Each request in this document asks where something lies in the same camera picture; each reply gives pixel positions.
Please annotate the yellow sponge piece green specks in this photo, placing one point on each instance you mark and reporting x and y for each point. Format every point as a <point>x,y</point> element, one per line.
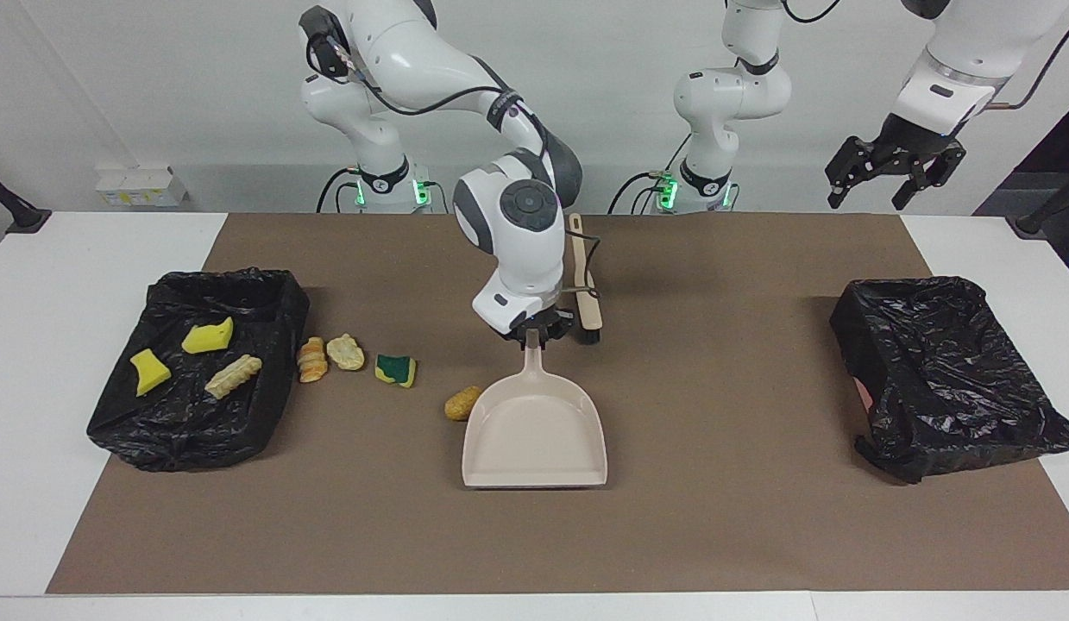
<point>208,338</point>

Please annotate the beige plastic dustpan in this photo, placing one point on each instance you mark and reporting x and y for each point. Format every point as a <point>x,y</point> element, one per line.
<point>534,431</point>

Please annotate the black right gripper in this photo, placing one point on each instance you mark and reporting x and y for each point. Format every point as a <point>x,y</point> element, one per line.
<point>556,326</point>

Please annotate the green and yellow sponge piece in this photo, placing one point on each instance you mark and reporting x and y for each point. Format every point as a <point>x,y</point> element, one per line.
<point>396,371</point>

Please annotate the pale toy bread piece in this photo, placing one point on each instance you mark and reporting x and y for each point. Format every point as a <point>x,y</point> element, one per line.
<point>345,353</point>

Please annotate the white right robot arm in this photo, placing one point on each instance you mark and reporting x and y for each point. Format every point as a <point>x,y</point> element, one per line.
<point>517,250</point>

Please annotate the beige hand brush black bristles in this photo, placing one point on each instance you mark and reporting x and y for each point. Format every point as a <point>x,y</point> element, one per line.
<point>586,285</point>

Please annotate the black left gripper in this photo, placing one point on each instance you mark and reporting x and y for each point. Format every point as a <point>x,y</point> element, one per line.
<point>901,142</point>

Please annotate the white wall socket box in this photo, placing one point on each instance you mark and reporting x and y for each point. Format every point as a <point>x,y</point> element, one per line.
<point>141,185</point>

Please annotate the striped toy croissant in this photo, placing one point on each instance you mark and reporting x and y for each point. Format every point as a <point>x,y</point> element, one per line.
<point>232,377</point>
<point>312,360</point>

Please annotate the brown toy bread roll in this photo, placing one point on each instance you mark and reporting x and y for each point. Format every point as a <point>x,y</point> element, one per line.
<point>461,404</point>

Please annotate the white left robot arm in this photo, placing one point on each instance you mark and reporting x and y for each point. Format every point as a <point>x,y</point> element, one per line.
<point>732,95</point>

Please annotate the brown table mat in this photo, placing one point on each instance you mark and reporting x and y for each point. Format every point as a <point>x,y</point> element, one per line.
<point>413,517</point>

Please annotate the bin with black bag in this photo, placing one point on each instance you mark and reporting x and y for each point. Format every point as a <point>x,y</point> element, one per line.
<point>948,379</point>
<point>198,423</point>

